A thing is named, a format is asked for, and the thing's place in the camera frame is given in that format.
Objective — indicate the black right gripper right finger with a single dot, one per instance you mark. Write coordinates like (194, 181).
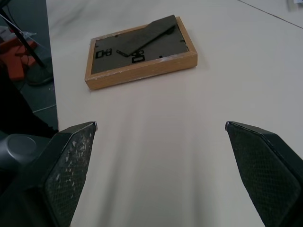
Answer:
(262, 170)

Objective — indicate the grey robot body joint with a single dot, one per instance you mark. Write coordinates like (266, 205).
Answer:
(17, 151)

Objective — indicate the wooden picture frame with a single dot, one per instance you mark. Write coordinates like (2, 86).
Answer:
(139, 52)

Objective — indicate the orange block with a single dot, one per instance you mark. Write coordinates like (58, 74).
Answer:
(16, 59)

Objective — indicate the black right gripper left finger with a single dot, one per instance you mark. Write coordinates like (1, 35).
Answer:
(66, 170)

